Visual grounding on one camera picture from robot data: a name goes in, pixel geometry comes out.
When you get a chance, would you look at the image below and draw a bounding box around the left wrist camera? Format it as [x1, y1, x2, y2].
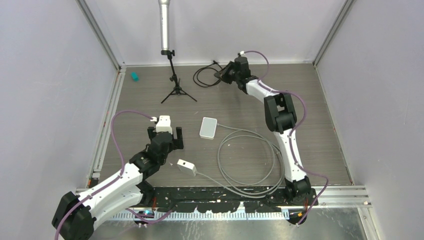
[149, 115, 173, 135]

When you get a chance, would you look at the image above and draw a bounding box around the black tripod stand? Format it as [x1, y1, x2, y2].
[160, 50, 197, 104]

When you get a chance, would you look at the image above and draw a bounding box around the black cable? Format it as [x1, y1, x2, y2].
[193, 60, 226, 89]

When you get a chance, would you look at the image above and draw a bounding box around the white network switch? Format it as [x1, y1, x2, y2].
[177, 159, 197, 177]
[199, 117, 218, 140]

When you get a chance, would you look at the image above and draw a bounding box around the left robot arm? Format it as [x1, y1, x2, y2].
[51, 127, 184, 240]

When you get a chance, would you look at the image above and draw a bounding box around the white slotted cable duct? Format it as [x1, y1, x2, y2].
[109, 209, 290, 221]

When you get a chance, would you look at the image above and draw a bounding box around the teal small block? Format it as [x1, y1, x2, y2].
[130, 72, 139, 82]

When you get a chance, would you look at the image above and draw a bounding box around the grey ethernet cable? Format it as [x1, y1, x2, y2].
[195, 123, 286, 200]

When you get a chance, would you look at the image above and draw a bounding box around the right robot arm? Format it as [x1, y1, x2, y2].
[214, 56, 312, 205]

